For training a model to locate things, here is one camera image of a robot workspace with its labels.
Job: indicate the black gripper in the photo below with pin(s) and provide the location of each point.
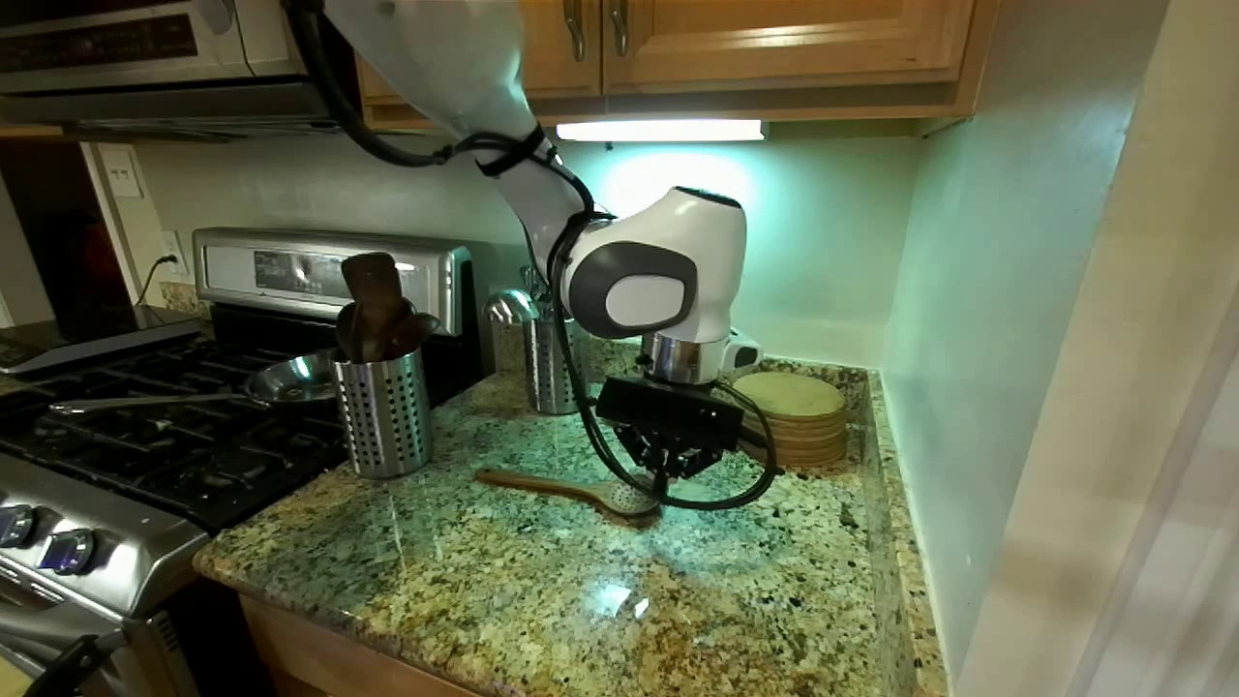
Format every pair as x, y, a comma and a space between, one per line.
671, 416

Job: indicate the slotted wooden spatula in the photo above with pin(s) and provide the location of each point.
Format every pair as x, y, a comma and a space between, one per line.
375, 294

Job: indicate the stainless steel microwave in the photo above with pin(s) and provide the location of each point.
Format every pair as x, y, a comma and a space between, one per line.
142, 60

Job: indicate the stainless steel gas stove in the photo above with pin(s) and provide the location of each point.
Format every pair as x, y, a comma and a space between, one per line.
158, 452

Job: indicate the round wooden container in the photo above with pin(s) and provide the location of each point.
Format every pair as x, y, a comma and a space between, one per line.
791, 411

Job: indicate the wall outlet with plug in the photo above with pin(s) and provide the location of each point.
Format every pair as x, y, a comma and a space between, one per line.
167, 258

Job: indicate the silver stove knob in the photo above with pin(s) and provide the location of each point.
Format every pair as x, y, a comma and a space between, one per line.
18, 524
70, 553

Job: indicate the under-cabinet light strip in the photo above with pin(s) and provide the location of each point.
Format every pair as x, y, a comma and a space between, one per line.
658, 128

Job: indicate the brown wooden spoon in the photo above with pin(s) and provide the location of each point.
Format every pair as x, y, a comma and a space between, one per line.
615, 500

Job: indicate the perforated steel utensil holder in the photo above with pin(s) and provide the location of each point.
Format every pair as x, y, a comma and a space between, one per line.
553, 368
385, 421

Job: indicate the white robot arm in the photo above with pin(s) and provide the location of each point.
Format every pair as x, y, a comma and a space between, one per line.
646, 272

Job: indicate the wooden wall cabinet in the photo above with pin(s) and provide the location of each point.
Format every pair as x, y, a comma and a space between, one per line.
777, 43

